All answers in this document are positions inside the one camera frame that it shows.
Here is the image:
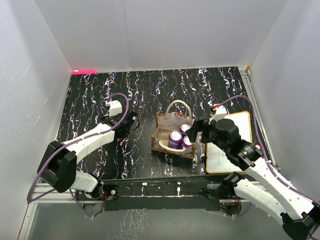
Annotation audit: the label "purple Fanta can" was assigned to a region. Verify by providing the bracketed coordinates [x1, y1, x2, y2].
[181, 135, 194, 149]
[168, 130, 183, 150]
[179, 123, 192, 136]

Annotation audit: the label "red emergency button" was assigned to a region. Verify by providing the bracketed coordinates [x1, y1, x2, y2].
[254, 144, 262, 151]

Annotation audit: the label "pink tape strip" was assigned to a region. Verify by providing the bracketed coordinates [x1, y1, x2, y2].
[72, 70, 97, 75]

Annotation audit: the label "wrist white camera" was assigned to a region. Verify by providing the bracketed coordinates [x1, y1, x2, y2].
[105, 100, 122, 117]
[209, 104, 227, 124]

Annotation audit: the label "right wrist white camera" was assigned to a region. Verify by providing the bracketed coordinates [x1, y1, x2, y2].
[209, 104, 227, 124]

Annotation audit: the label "aluminium frame rail right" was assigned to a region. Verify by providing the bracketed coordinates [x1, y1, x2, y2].
[238, 66, 280, 172]

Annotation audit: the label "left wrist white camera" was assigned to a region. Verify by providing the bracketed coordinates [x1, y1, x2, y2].
[105, 100, 122, 117]

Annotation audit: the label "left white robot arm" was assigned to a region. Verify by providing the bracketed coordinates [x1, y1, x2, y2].
[37, 111, 140, 200]

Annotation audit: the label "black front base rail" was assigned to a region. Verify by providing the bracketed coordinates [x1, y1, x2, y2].
[74, 177, 242, 212]

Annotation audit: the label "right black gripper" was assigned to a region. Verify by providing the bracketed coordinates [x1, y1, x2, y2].
[185, 119, 229, 153]

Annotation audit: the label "white whiteboard yellow rim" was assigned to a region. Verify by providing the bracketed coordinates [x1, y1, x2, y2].
[205, 111, 253, 174]

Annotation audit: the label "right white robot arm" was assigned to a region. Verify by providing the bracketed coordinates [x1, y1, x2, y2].
[186, 118, 320, 240]

